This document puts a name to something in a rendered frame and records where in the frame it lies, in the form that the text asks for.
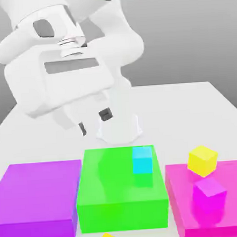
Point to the large pink box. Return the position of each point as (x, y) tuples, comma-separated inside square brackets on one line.
[(179, 186)]

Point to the small magenta cube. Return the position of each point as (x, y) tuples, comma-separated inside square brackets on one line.
[(209, 197)]

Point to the small cyan cube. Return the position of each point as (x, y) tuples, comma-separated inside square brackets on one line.
[(142, 162)]

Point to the large purple box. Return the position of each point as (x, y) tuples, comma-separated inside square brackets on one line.
[(36, 192)]

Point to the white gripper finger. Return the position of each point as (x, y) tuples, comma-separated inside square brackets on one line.
[(105, 113), (70, 117)]

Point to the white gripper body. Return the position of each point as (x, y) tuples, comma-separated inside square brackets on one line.
[(68, 88)]

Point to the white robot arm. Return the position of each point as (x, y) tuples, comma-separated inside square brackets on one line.
[(117, 48)]

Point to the large green box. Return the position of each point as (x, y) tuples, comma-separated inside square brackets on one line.
[(119, 210)]

